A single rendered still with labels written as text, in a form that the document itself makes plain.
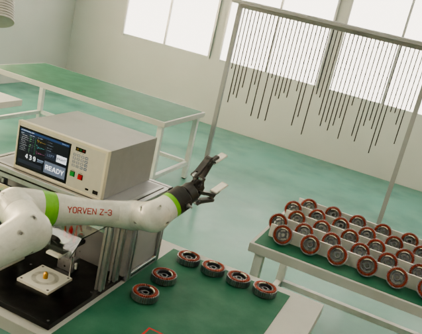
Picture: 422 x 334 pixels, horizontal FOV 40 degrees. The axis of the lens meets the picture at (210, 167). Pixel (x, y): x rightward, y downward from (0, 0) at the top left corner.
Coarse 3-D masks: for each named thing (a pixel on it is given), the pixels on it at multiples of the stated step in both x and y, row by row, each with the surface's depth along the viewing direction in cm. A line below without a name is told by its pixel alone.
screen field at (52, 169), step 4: (44, 160) 231; (44, 164) 231; (48, 164) 231; (52, 164) 230; (44, 168) 232; (48, 168) 231; (52, 168) 230; (56, 168) 229; (60, 168) 229; (64, 168) 228; (44, 172) 232; (48, 172) 231; (52, 172) 231; (56, 172) 230; (60, 172) 229; (64, 172) 228; (56, 176) 230; (60, 176) 229
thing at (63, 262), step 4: (64, 256) 236; (76, 256) 238; (60, 260) 237; (64, 260) 236; (68, 260) 235; (76, 260) 236; (60, 264) 237; (64, 264) 236; (68, 264) 235; (72, 264) 235; (64, 268) 237; (68, 268) 236; (72, 268) 235
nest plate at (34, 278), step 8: (32, 272) 227; (40, 272) 229; (48, 272) 230; (56, 272) 231; (24, 280) 221; (32, 280) 222; (40, 280) 223; (48, 280) 224; (56, 280) 226; (64, 280) 227; (40, 288) 218; (48, 288) 219; (56, 288) 221
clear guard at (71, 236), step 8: (56, 232) 205; (64, 232) 204; (72, 232) 205; (80, 232) 206; (88, 232) 208; (96, 232) 210; (64, 240) 203; (72, 240) 202; (80, 240) 202; (48, 248) 202; (56, 248) 201; (64, 248) 201; (72, 248) 200
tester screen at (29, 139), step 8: (24, 136) 233; (32, 136) 231; (40, 136) 230; (24, 144) 234; (32, 144) 232; (40, 144) 230; (48, 144) 229; (56, 144) 227; (64, 144) 226; (24, 152) 235; (32, 152) 233; (40, 152) 231; (56, 152) 228; (64, 152) 226; (40, 160) 232; (48, 160) 230; (32, 168) 234; (64, 176) 229
